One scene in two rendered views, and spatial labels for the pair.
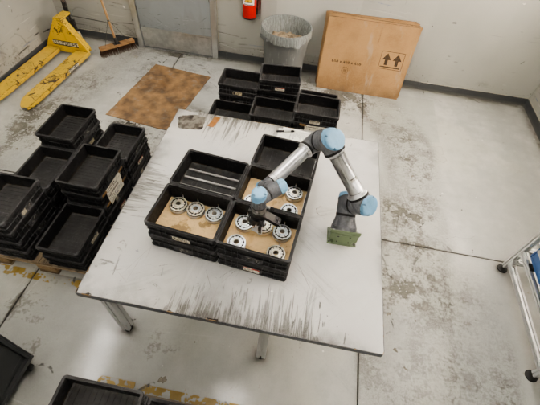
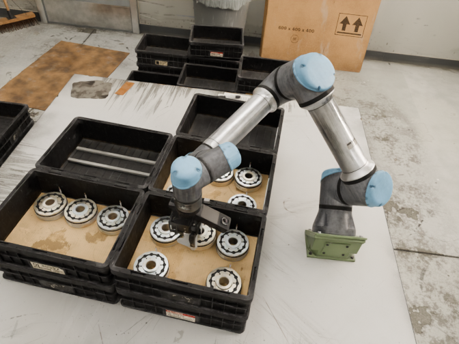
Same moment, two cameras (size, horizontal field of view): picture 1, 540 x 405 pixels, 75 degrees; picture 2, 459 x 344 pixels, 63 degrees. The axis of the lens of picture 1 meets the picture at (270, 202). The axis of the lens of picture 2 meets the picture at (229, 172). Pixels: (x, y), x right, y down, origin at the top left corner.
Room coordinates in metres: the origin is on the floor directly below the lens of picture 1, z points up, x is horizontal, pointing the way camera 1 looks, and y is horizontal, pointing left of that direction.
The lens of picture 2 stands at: (0.43, -0.01, 1.85)
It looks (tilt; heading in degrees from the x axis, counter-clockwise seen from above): 45 degrees down; 357
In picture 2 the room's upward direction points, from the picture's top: 6 degrees clockwise
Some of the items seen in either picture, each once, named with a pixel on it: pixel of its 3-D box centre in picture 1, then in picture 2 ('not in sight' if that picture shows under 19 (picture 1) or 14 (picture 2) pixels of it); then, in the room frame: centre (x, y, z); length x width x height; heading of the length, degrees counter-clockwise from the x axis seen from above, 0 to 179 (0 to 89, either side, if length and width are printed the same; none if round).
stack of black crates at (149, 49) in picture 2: (240, 92); (166, 63); (3.16, 0.43, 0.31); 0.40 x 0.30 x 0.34; 85
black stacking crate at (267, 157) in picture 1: (285, 161); (231, 132); (1.65, -0.08, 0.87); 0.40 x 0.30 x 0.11; 79
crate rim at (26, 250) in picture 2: (190, 211); (66, 214); (1.14, 0.43, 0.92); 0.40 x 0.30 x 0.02; 79
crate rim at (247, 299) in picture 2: (259, 230); (193, 241); (1.06, 0.04, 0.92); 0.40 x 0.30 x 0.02; 79
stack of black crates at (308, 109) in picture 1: (313, 124); (264, 97); (2.70, -0.34, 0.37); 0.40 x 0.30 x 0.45; 85
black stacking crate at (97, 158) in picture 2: (210, 179); (110, 162); (1.43, 0.37, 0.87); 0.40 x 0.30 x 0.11; 79
